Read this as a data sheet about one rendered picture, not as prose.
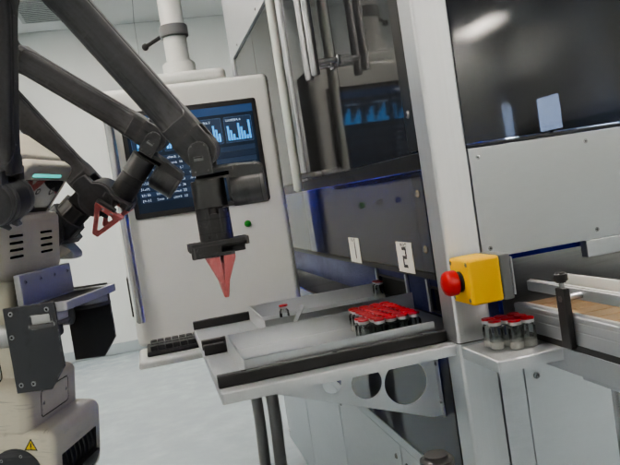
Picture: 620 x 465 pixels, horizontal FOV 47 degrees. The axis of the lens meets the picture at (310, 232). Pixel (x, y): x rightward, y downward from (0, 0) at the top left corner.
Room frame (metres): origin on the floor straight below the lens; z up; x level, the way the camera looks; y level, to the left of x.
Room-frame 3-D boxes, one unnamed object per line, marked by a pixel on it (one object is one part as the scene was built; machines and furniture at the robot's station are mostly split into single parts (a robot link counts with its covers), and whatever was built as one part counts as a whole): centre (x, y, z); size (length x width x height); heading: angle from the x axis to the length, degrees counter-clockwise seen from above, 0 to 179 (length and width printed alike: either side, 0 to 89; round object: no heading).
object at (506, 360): (1.12, -0.30, 0.87); 0.14 x 0.13 x 0.02; 103
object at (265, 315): (1.67, -0.01, 0.90); 0.34 x 0.26 x 0.04; 103
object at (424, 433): (2.20, 0.01, 0.73); 1.98 x 0.01 x 0.25; 13
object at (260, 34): (2.41, 0.05, 1.51); 0.49 x 0.01 x 0.59; 13
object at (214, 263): (1.22, 0.15, 1.06); 0.07 x 0.07 x 0.09; 12
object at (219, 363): (1.49, 0.02, 0.87); 0.70 x 0.48 x 0.02; 13
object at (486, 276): (1.12, -0.26, 1.00); 0.08 x 0.07 x 0.07; 103
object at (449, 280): (1.11, -0.21, 0.99); 0.04 x 0.04 x 0.04; 13
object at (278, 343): (1.32, 0.00, 0.90); 0.34 x 0.26 x 0.04; 103
